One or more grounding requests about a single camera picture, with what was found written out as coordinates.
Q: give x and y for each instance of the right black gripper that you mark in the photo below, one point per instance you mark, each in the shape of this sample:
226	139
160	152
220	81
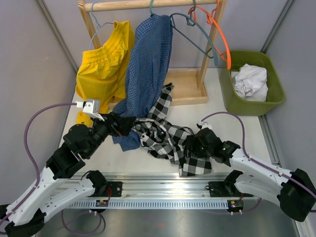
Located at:
192	140

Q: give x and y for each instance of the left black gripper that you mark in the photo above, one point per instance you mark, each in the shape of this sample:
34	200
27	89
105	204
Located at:
124	124

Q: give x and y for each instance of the black white checked shirt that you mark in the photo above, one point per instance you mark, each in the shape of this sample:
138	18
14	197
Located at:
166	141

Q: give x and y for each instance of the grey blue hanger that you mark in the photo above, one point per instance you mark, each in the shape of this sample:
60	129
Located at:
209	52

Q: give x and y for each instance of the orange hanger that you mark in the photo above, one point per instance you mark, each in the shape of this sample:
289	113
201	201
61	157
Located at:
213	19

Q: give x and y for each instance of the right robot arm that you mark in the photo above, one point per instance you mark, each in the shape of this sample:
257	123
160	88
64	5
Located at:
292	191

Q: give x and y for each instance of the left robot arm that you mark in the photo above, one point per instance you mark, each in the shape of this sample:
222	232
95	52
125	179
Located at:
27	215

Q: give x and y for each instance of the blue checked shirt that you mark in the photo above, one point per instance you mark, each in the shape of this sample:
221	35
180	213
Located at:
148	66

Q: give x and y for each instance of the teal hanger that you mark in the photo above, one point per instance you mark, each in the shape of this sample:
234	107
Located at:
151	7

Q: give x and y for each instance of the yellow garment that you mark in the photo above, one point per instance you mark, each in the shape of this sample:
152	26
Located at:
101	75

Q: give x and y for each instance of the green plastic basket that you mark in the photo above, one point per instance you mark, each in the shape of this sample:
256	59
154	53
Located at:
235	104

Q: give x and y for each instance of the wooden clothes rack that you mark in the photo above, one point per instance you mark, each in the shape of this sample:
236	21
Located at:
189	83

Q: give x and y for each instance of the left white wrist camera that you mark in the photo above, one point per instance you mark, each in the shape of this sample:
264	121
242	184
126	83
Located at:
91	108

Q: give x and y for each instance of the aluminium mounting rail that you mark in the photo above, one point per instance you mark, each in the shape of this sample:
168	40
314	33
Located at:
168	185

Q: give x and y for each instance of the white slotted cable duct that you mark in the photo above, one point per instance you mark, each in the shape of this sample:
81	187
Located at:
215	204

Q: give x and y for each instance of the light blue wire hanger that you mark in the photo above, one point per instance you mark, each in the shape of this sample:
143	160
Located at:
94	39

